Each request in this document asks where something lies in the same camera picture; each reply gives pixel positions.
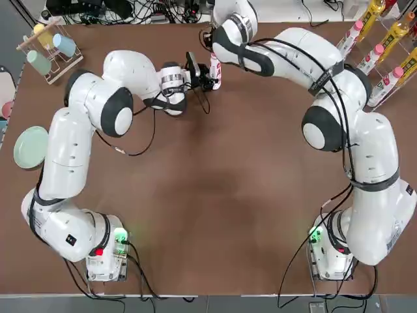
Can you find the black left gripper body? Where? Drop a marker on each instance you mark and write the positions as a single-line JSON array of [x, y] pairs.
[[198, 81]]

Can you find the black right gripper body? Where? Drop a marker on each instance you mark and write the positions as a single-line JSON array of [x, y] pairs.
[[207, 39]]

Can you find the white drink bottle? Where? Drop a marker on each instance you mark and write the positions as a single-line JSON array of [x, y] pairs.
[[217, 70]]

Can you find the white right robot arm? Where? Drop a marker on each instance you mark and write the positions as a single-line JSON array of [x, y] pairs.
[[374, 156]]

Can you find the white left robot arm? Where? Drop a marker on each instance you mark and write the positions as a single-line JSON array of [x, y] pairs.
[[65, 156]]

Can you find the white bottle with pink cap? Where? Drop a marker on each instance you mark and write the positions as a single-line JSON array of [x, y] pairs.
[[353, 32], [371, 60], [384, 86]]

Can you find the clear acrylic bottle shelf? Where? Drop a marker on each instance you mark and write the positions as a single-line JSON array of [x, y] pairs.
[[373, 110]]

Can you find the yellow drink bottle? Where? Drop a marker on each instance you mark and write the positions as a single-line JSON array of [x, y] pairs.
[[410, 63], [371, 14], [395, 34]]

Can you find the light blue cup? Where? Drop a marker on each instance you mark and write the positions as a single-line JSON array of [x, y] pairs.
[[64, 47]]

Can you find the light green cup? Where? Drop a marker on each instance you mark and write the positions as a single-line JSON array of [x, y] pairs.
[[38, 62]]

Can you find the yellow cup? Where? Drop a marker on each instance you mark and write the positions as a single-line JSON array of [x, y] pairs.
[[44, 35]]

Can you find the black tape roll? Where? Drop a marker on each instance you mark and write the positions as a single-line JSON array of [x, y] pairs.
[[46, 14]]

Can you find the light green plate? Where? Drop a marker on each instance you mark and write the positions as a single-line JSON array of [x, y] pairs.
[[29, 148]]

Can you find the pink round bowl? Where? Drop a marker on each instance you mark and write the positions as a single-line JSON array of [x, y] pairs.
[[7, 110]]

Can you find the grey power adapter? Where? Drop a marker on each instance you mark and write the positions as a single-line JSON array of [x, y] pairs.
[[316, 307]]

